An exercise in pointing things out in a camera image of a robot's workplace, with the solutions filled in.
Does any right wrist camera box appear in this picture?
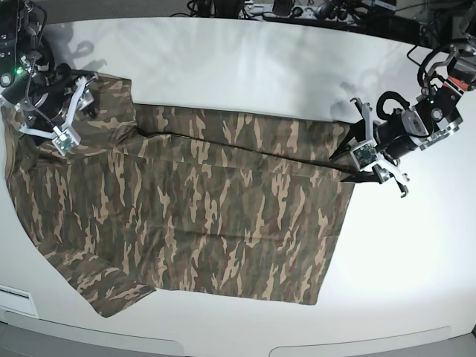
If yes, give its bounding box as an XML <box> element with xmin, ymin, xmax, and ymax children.
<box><xmin>51</xmin><ymin>126</ymin><xmax>81</xmax><ymax>156</ymax></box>

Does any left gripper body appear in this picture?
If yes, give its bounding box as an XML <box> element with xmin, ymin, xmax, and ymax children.
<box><xmin>351</xmin><ymin>97</ymin><xmax>409</xmax><ymax>198</ymax></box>

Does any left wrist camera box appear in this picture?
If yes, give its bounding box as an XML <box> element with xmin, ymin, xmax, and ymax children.
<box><xmin>350</xmin><ymin>142</ymin><xmax>379</xmax><ymax>171</ymax></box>

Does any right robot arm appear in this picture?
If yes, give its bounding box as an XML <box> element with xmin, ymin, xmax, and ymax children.
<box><xmin>1</xmin><ymin>1</ymin><xmax>98</xmax><ymax>139</ymax></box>

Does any power strip with cables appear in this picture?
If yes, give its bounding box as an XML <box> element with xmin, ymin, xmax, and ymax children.
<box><xmin>239</xmin><ymin>1</ymin><xmax>373</xmax><ymax>23</ymax></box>

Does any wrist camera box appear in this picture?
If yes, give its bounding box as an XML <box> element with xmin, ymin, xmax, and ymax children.
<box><xmin>350</xmin><ymin>142</ymin><xmax>379</xmax><ymax>171</ymax></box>
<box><xmin>51</xmin><ymin>126</ymin><xmax>81</xmax><ymax>156</ymax></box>

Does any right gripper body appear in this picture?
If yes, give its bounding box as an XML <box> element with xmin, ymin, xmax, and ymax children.
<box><xmin>19</xmin><ymin>72</ymin><xmax>99</xmax><ymax>138</ymax></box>

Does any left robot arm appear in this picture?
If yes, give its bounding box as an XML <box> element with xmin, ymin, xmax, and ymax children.
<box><xmin>329</xmin><ymin>33</ymin><xmax>475</xmax><ymax>196</ymax></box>

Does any black equipment box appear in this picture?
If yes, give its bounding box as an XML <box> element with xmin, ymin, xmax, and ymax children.
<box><xmin>365</xmin><ymin>16</ymin><xmax>421</xmax><ymax>45</ymax></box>

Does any white label plate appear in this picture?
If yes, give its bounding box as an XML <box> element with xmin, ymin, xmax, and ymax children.
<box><xmin>0</xmin><ymin>285</ymin><xmax>39</xmax><ymax>319</ymax></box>

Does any camouflage T-shirt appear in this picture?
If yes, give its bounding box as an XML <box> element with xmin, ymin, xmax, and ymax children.
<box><xmin>1</xmin><ymin>77</ymin><xmax>353</xmax><ymax>318</ymax></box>

